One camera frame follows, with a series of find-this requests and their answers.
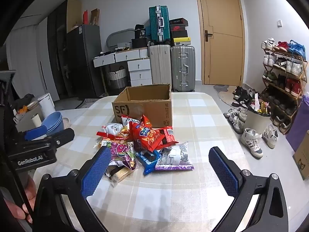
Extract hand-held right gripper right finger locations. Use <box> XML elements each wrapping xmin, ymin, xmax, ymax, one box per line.
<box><xmin>208</xmin><ymin>146</ymin><xmax>289</xmax><ymax>232</ymax></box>

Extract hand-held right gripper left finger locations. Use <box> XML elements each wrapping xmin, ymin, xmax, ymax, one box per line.
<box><xmin>32</xmin><ymin>146</ymin><xmax>112</xmax><ymax>232</ymax></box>

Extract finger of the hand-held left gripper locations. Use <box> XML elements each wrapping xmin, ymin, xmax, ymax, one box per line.
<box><xmin>24</xmin><ymin>126</ymin><xmax>49</xmax><ymax>141</ymax></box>
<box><xmin>47</xmin><ymin>128</ymin><xmax>75</xmax><ymax>148</ymax></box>

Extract clear cracker packet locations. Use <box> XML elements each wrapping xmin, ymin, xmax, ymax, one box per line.
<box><xmin>104</xmin><ymin>161</ymin><xmax>133</xmax><ymax>186</ymax></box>

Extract clear egg cake packet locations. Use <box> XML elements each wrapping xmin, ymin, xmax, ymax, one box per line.
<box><xmin>93</xmin><ymin>136</ymin><xmax>114</xmax><ymax>149</ymax></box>

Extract purple candy packet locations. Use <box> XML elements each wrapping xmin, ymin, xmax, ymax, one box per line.
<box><xmin>106</xmin><ymin>141</ymin><xmax>137</xmax><ymax>170</ymax></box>

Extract thin red snack packet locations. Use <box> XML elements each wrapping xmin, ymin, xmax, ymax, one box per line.
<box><xmin>97</xmin><ymin>131</ymin><xmax>121</xmax><ymax>141</ymax></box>

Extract white purple snack packet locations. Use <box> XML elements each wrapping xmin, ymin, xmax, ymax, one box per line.
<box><xmin>154</xmin><ymin>142</ymin><xmax>195</xmax><ymax>171</ymax></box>

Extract blue cookie packet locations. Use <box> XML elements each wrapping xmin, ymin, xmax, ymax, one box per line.
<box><xmin>135</xmin><ymin>150</ymin><xmax>162</xmax><ymax>176</ymax></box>

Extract large red chip packet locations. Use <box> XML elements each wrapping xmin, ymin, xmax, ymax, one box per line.
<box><xmin>129</xmin><ymin>119</ymin><xmax>161</xmax><ymax>153</ymax></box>

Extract small white red packet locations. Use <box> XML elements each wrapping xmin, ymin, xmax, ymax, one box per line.
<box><xmin>121</xmin><ymin>115</ymin><xmax>136</xmax><ymax>132</ymax></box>

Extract dark red snack packet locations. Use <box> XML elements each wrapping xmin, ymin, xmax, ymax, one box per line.
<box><xmin>154</xmin><ymin>126</ymin><xmax>179</xmax><ymax>148</ymax></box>

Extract orange red snack packet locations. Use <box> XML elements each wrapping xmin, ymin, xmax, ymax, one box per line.
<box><xmin>140</xmin><ymin>114</ymin><xmax>154</xmax><ymax>131</ymax></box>

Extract brown cardboard box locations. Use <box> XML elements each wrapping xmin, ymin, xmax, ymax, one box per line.
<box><xmin>112</xmin><ymin>84</ymin><xmax>173</xmax><ymax>128</ymax></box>

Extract person's left hand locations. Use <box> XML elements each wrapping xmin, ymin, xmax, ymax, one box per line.
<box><xmin>3</xmin><ymin>174</ymin><xmax>37</xmax><ymax>224</ymax></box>

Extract white paper cup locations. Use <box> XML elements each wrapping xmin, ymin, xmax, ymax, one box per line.
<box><xmin>31</xmin><ymin>113</ymin><xmax>42</xmax><ymax>128</ymax></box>

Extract stacked blue bowls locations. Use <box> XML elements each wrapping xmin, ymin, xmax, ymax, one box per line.
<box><xmin>41</xmin><ymin>111</ymin><xmax>65</xmax><ymax>136</ymax></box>

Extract white kettle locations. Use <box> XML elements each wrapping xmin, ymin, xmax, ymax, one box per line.
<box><xmin>37</xmin><ymin>93</ymin><xmax>56</xmax><ymax>119</ymax></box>

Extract dark cloth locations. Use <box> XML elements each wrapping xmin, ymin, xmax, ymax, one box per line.
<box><xmin>11</xmin><ymin>94</ymin><xmax>34</xmax><ymax>112</ymax></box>

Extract white high-top sneaker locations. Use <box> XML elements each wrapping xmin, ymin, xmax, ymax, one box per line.
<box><xmin>262</xmin><ymin>124</ymin><xmax>280</xmax><ymax>149</ymax></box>
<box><xmin>241</xmin><ymin>128</ymin><xmax>263</xmax><ymax>159</ymax></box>

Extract striped floor mat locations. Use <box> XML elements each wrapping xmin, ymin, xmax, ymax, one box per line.
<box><xmin>75</xmin><ymin>97</ymin><xmax>99</xmax><ymax>109</ymax></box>

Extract white waste bin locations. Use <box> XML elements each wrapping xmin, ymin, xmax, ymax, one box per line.
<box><xmin>245</xmin><ymin>106</ymin><xmax>271</xmax><ymax>132</ymax></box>

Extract group of shoes on floor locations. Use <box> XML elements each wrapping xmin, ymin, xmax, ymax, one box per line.
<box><xmin>223</xmin><ymin>86</ymin><xmax>261</xmax><ymax>134</ymax></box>

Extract grey door rug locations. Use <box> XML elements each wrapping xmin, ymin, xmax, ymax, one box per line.
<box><xmin>213</xmin><ymin>84</ymin><xmax>244</xmax><ymax>107</ymax></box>

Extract dark grey fridge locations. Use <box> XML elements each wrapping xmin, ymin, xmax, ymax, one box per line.
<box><xmin>66</xmin><ymin>24</ymin><xmax>103</xmax><ymax>99</ymax></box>

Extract printed brown carton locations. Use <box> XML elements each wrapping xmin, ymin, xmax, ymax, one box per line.
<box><xmin>292</xmin><ymin>130</ymin><xmax>309</xmax><ymax>180</ymax></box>

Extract woven laundry basket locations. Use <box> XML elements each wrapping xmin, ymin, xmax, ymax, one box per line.
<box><xmin>107</xmin><ymin>68</ymin><xmax>128</xmax><ymax>90</ymax></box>

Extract white curtain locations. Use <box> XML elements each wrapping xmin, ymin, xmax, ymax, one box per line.
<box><xmin>6</xmin><ymin>17</ymin><xmax>59</xmax><ymax>102</ymax></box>

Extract dark wardrobe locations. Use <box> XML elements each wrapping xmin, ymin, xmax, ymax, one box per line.
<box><xmin>47</xmin><ymin>0</ymin><xmax>82</xmax><ymax>101</ymax></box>

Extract purple cloth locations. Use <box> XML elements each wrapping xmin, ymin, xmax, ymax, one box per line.
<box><xmin>285</xmin><ymin>94</ymin><xmax>309</xmax><ymax>151</ymax></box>

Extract white drawer desk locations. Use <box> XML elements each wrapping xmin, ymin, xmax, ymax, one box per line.
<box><xmin>93</xmin><ymin>48</ymin><xmax>153</xmax><ymax>95</ymax></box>

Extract silver suitcase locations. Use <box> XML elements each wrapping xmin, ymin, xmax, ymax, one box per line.
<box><xmin>170</xmin><ymin>45</ymin><xmax>196</xmax><ymax>93</ymax></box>

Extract grey oval mirror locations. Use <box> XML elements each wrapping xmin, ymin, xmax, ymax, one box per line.
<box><xmin>106</xmin><ymin>28</ymin><xmax>135</xmax><ymax>49</ymax></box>

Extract beige suitcase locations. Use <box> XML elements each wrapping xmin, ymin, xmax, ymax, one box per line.
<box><xmin>148</xmin><ymin>44</ymin><xmax>172</xmax><ymax>86</ymax></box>

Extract wooden shoe rack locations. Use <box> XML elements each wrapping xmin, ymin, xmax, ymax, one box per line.
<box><xmin>262</xmin><ymin>47</ymin><xmax>308</xmax><ymax>134</ymax></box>

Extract brown cardboard piece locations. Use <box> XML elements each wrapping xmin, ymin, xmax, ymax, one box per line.
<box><xmin>90</xmin><ymin>8</ymin><xmax>100</xmax><ymax>26</ymax></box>

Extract rows of shoes on rack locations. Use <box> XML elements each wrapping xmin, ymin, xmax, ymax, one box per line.
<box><xmin>261</xmin><ymin>37</ymin><xmax>307</xmax><ymax>131</ymax></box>

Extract light wooden door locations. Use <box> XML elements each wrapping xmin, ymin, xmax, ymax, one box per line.
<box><xmin>194</xmin><ymin>0</ymin><xmax>245</xmax><ymax>85</ymax></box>

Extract yellow white shoe box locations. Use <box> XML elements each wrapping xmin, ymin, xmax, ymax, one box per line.
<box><xmin>173</xmin><ymin>37</ymin><xmax>192</xmax><ymax>46</ymax></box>

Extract teal suitcase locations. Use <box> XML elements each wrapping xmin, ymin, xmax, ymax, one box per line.
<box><xmin>149</xmin><ymin>5</ymin><xmax>171</xmax><ymax>46</ymax></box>

